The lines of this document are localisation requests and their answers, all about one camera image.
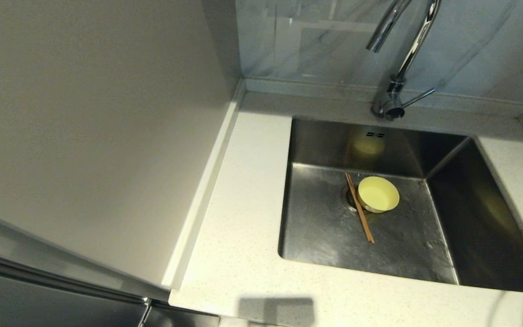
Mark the brown wooden chopstick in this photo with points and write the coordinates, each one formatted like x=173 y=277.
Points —
x=351 y=186

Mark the yellow plastic bowl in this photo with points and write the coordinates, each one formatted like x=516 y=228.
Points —
x=378 y=193

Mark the chrome gooseneck kitchen faucet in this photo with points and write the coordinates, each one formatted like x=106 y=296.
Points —
x=391 y=104

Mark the stainless steel sink basin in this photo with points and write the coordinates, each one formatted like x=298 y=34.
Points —
x=325 y=245

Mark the round metal drain strainer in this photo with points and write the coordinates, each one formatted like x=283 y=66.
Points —
x=348 y=200

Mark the tall beige cabinet panel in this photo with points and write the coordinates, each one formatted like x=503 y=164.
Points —
x=84 y=113

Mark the dark grey cabinet front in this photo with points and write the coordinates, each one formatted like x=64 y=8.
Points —
x=39 y=309

